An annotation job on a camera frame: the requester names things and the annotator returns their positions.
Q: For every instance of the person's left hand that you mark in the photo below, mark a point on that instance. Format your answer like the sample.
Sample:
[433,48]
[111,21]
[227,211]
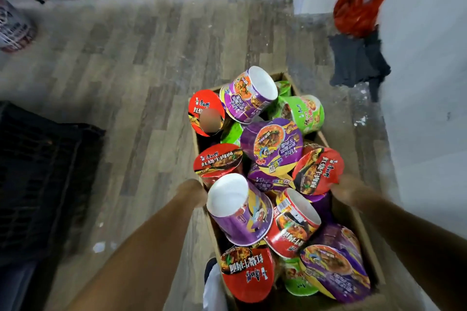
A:
[193,192]

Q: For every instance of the person's right hand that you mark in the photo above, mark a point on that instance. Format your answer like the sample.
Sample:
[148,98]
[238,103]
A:
[348,190]

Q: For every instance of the brown cardboard box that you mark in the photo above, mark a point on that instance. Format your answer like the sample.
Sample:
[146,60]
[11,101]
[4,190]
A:
[346,217]

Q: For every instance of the noodle bowls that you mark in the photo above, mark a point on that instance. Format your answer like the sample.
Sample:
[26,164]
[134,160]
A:
[273,143]

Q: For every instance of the person's right forearm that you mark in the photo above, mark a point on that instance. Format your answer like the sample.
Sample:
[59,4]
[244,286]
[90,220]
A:
[419,248]

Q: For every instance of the person's left forearm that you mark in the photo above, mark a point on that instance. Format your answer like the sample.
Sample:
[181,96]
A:
[146,259]

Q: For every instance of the person's white trousers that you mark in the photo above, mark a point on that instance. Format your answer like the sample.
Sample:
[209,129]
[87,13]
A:
[215,292]

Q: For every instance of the black cloth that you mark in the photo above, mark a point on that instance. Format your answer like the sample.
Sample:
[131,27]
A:
[355,61]

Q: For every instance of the black plastic crate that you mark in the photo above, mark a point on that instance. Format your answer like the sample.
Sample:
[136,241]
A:
[36,176]

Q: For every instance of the red plastic bag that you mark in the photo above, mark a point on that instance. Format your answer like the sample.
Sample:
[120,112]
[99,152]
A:
[355,13]

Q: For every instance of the white plastic basket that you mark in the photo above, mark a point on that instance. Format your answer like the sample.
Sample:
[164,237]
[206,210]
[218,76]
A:
[14,30]

